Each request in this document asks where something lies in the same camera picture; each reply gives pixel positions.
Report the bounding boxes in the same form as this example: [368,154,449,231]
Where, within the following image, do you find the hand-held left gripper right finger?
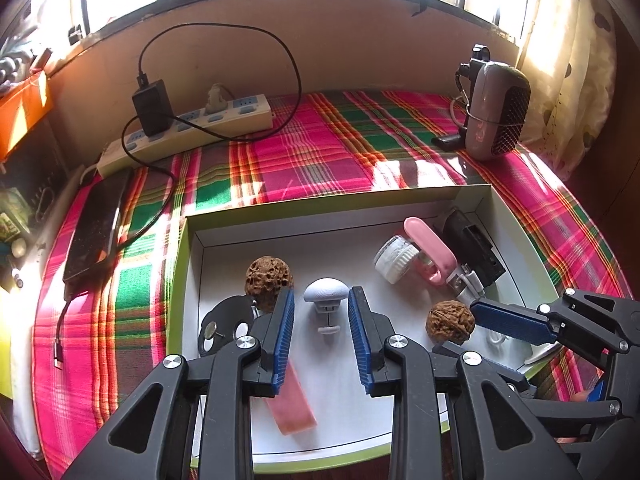
[348,286,583,480]

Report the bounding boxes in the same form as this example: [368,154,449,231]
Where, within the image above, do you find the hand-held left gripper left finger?
[62,287,296,480]

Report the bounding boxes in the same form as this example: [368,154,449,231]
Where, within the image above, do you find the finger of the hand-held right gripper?
[492,360,621,418]
[470,288,640,361]

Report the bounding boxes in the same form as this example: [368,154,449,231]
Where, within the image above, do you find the white mushroom-shaped knob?
[303,277,349,337]

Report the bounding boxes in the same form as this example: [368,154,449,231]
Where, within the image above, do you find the brown walnut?
[244,256,293,301]
[425,300,476,346]

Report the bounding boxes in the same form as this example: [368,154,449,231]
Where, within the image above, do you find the black rectangular battery case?
[442,208,507,293]

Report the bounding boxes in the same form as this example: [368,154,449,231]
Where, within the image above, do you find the green white cardboard box tray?
[167,184,561,476]

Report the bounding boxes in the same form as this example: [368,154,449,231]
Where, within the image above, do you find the white round ribbed cap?
[374,235,418,286]

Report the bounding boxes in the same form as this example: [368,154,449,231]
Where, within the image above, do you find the pink bar with white plug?
[402,216,487,307]

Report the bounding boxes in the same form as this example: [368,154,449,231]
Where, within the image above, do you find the black plug connector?
[431,130,468,151]

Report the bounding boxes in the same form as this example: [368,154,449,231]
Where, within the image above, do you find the grey portable speaker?
[457,44,531,162]

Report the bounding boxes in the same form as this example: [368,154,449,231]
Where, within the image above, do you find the black phone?
[62,167,135,283]

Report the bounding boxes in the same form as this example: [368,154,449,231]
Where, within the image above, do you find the white power strip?
[96,94,273,177]

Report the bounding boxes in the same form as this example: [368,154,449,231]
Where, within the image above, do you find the small grey plug adapter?
[205,82,228,113]

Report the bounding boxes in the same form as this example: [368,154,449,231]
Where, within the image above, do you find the black power adapter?
[131,79,176,137]

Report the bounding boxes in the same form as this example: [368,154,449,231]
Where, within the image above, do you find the cream dotted curtain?
[517,0,618,181]

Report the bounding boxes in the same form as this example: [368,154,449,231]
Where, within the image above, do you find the green printed box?
[0,187,31,248]

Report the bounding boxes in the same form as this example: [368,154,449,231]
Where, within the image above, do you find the orange tray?
[0,72,55,161]

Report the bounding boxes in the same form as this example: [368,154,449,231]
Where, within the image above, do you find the short black cable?
[51,285,76,368]

